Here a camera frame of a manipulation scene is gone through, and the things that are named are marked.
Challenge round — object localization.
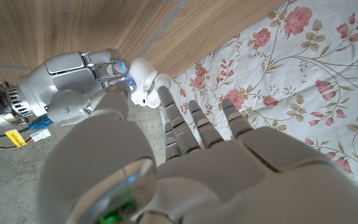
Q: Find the floral backdrop cloth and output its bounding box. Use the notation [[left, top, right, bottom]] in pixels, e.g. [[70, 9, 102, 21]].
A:
[[158, 0, 358, 203]]

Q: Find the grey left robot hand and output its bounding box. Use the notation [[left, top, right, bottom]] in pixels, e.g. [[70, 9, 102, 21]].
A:
[[37, 83, 358, 224]]

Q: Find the white AirPods case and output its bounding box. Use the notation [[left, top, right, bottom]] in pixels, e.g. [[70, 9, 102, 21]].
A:
[[126, 57, 173, 109]]

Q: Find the right wrist wire bundle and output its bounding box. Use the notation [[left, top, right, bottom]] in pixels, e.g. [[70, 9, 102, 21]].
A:
[[0, 114, 54, 151]]

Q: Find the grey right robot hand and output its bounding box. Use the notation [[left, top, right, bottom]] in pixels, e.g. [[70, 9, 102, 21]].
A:
[[17, 47, 137, 126]]

